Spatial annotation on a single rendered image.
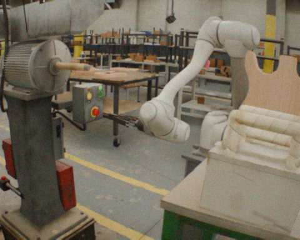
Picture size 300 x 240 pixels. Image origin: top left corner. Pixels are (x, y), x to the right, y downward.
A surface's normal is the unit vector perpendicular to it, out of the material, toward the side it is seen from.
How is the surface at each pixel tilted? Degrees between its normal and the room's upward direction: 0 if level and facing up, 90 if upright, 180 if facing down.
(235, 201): 90
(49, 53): 83
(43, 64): 89
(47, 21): 90
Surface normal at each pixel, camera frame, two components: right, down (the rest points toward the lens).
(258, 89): -0.57, 0.20
